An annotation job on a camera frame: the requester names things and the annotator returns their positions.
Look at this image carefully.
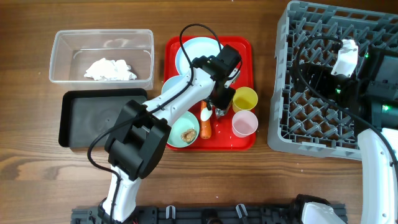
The mint green bowl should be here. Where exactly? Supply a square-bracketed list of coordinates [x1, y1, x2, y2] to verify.
[167, 111, 200, 148]

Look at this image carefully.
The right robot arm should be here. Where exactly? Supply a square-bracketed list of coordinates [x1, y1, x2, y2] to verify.
[294, 47, 397, 223]

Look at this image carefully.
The red serving tray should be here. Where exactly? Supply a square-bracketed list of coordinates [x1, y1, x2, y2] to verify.
[164, 36, 256, 151]

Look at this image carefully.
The light blue bowl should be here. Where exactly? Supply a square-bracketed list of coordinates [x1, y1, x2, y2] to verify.
[161, 75, 185, 94]

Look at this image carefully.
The silver red snack wrapper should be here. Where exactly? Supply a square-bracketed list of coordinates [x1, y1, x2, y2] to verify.
[215, 106, 231, 119]

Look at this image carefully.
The grey dishwasher rack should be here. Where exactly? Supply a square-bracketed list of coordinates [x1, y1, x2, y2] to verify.
[267, 1, 397, 161]

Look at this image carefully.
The white tissue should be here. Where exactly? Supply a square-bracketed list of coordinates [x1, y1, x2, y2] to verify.
[84, 58, 137, 81]

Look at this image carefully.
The black plastic tray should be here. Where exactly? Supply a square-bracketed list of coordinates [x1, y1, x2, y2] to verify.
[58, 88, 147, 149]

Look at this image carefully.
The orange carrot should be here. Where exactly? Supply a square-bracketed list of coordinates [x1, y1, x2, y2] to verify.
[200, 101, 211, 139]

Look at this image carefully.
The pink plastic cup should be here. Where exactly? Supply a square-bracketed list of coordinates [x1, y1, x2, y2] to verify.
[232, 110, 259, 138]

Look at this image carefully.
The white plastic spoon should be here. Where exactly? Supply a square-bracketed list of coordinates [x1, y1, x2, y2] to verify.
[200, 106, 213, 122]

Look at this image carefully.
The yellow plastic cup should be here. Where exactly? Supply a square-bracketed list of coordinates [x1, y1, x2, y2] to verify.
[233, 86, 258, 113]

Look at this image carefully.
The clear plastic bin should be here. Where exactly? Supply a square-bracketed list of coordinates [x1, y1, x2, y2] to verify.
[49, 29, 155, 90]

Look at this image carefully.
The brown food lump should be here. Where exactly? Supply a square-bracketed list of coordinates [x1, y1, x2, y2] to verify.
[181, 128, 197, 143]

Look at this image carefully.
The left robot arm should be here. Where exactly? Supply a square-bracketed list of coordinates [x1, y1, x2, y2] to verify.
[99, 45, 241, 223]

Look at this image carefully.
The light blue plate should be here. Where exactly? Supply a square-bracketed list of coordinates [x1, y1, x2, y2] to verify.
[175, 37, 223, 75]

